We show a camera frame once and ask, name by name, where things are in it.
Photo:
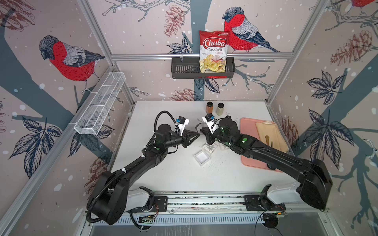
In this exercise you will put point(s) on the Chuba cassava chips bag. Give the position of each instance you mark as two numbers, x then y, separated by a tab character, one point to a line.
213	51

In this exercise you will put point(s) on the orange spice jar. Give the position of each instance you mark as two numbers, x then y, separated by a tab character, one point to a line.
209	107

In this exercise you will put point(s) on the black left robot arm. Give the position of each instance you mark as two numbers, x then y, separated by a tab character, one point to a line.
153	154

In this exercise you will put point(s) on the aluminium mounting rail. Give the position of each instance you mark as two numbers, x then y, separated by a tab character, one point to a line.
206	200

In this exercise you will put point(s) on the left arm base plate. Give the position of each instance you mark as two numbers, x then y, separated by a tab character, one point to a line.
160	205

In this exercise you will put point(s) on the wooden cutting board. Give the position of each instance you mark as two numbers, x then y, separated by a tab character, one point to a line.
276	139

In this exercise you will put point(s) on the pink plastic tray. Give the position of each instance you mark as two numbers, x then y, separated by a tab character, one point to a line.
248	127

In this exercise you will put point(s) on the white mesh wall shelf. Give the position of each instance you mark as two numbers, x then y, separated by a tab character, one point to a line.
95	114

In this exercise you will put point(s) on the white gift box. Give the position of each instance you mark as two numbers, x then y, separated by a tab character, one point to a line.
202	157

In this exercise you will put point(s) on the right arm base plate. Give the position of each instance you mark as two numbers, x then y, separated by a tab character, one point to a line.
257	203

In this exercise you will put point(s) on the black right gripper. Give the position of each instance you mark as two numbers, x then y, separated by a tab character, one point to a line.
208	134

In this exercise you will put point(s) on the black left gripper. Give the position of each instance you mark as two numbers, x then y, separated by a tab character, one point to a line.
186	137

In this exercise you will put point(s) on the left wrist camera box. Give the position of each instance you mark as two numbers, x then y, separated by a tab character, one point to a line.
181	123

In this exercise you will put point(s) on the white lift-off lid jewelry box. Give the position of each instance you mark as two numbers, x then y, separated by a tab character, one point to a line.
223	147

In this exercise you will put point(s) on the beige spice jar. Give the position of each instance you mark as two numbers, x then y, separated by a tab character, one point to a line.
220	109

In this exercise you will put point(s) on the black wire wall basket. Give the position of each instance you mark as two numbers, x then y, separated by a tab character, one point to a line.
188	68

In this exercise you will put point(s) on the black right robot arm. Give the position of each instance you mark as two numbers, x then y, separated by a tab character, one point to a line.
314	179

